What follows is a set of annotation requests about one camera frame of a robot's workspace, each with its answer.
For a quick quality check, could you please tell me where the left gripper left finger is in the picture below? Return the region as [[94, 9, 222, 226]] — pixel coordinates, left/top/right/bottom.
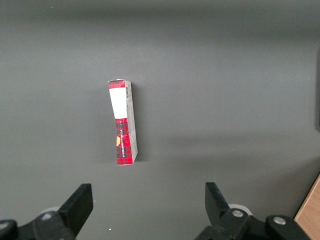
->
[[32, 183, 94, 240]]

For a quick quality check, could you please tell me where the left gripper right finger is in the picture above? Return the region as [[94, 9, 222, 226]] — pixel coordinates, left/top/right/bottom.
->
[[194, 182, 256, 240]]

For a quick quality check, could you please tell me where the red plaid cardboard box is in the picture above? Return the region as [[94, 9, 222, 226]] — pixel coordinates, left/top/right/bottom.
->
[[107, 78, 138, 166]]

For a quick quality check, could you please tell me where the wooden drawer cabinet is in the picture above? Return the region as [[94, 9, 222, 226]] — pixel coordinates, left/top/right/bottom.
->
[[294, 172, 320, 240]]

